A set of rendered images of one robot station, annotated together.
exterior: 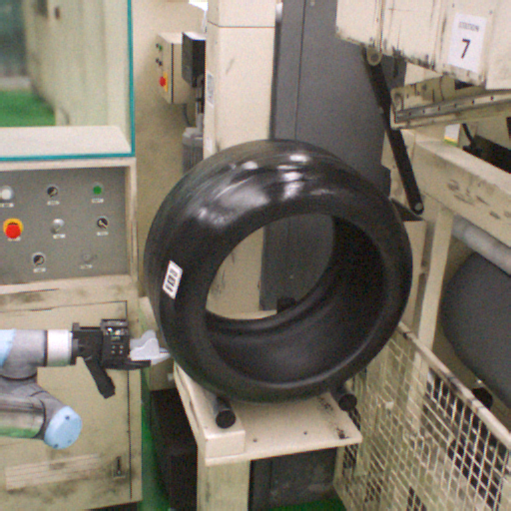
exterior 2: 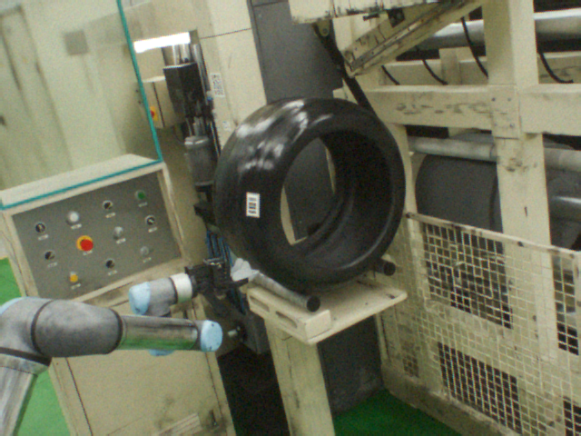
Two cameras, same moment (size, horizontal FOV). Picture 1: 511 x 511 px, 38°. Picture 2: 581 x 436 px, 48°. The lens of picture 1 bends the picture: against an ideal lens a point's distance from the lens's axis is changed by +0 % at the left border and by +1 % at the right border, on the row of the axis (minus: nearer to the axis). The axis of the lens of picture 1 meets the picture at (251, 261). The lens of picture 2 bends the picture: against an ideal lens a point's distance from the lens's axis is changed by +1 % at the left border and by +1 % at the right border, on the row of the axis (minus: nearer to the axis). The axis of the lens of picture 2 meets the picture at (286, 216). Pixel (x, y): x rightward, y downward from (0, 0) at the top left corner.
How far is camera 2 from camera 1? 0.51 m
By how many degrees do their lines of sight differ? 12
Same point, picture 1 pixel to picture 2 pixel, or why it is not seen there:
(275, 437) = (348, 312)
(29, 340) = (161, 285)
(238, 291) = not seen: hidden behind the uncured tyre
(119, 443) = (209, 399)
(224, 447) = (318, 326)
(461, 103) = (400, 34)
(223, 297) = not seen: hidden behind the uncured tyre
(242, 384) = (318, 272)
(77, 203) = (128, 210)
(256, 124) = (258, 99)
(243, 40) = (233, 42)
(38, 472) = not seen: outside the picture
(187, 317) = (270, 230)
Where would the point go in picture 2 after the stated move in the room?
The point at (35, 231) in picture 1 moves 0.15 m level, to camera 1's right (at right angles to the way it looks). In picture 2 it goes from (102, 242) to (145, 230)
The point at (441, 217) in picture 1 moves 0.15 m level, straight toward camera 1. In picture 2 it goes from (398, 133) to (405, 143)
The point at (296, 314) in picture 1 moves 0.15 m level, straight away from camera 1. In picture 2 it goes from (327, 229) to (317, 216)
